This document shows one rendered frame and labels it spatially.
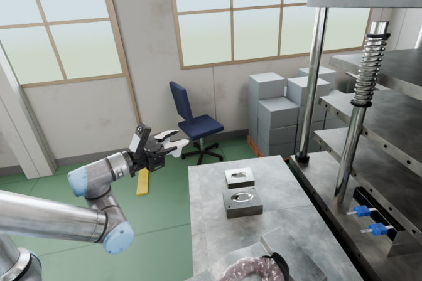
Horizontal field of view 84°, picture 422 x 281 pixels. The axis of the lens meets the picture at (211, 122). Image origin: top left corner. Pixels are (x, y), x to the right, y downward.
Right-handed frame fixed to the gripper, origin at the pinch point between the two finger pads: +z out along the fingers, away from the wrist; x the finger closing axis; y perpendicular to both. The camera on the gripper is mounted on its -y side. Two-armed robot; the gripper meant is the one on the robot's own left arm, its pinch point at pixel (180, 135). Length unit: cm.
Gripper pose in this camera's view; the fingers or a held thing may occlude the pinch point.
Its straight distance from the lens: 82.8
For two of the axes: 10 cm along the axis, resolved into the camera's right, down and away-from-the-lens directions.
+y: -0.2, 8.4, 5.5
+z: 7.9, -3.2, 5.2
